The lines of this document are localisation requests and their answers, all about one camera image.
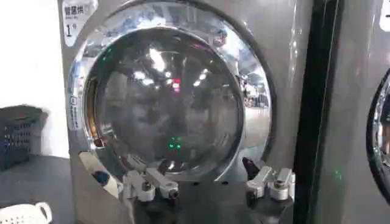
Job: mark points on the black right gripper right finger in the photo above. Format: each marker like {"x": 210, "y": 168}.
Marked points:
{"x": 259, "y": 182}

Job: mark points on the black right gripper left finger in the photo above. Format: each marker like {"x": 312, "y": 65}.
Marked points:
{"x": 160, "y": 182}

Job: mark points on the cream strip sticker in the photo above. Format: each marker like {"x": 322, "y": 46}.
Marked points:
{"x": 94, "y": 165}

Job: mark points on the round glass dryer door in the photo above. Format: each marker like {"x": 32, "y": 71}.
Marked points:
{"x": 170, "y": 100}

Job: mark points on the grey dryer with numeral label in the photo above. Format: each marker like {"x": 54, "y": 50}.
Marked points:
{"x": 283, "y": 91}

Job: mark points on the black-rimmed round dryer door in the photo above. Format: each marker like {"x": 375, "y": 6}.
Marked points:
{"x": 376, "y": 146}

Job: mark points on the white perforated laundry basket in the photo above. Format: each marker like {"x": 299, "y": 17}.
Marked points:
{"x": 21, "y": 214}

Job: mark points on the dark blue laundry basket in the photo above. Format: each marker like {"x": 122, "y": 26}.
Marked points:
{"x": 16, "y": 137}

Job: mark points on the white numeral label sticker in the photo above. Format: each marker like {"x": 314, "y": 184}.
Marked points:
{"x": 76, "y": 21}

